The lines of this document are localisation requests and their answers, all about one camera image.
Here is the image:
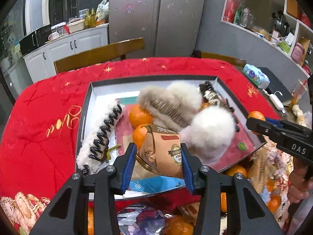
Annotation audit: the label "mandarin orange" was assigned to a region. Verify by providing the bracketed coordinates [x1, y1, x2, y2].
[225, 164, 247, 177]
[246, 111, 266, 135]

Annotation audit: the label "silver double-door refrigerator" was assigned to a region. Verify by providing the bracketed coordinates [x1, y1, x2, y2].
[109, 0, 205, 58]

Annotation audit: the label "white wall shelf unit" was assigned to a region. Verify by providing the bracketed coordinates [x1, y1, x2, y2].
[221, 0, 312, 78]

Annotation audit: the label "brown triangular snack packet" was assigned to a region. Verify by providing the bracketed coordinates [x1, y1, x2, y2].
[137, 124, 183, 178]

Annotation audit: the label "anime picture card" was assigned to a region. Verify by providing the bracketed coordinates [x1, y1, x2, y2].
[117, 204, 165, 235]

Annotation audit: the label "black notebook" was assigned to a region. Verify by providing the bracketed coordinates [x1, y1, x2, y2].
[260, 67, 292, 106]

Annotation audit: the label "white kitchen cabinet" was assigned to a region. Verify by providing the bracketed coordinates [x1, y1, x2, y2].
[23, 23, 108, 83]

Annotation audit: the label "mandarin orange upper right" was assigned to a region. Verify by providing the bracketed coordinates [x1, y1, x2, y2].
[246, 111, 266, 135]

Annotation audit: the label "mandarin orange middle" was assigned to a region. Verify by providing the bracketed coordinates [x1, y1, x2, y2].
[225, 164, 247, 177]

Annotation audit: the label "person's right hand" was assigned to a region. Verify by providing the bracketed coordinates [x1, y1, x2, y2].
[288, 157, 312, 203]

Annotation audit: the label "black white coil hair clip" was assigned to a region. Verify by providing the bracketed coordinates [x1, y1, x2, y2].
[76, 100, 125, 176]

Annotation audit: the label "black shallow tray box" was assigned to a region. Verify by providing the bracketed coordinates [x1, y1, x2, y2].
[75, 75, 267, 201]

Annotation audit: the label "wooden chair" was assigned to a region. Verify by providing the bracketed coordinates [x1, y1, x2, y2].
[191, 50, 247, 68]
[54, 38, 145, 74]

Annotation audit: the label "white charger with cable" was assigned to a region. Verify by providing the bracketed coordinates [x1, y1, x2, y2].
[262, 89, 287, 116]

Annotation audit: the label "white fluffy hair claw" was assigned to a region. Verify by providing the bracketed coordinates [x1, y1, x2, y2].
[137, 81, 236, 165]

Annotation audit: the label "black microwave oven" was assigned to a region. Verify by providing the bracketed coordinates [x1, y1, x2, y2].
[20, 24, 52, 56]

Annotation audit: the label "blue tissue pack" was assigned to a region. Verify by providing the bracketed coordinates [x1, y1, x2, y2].
[242, 64, 270, 89]

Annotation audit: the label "red bear-print blanket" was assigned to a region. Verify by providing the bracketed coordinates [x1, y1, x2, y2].
[1, 57, 278, 234]

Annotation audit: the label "orange in tray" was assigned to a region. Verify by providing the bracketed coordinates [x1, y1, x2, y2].
[128, 104, 153, 128]
[132, 124, 148, 151]

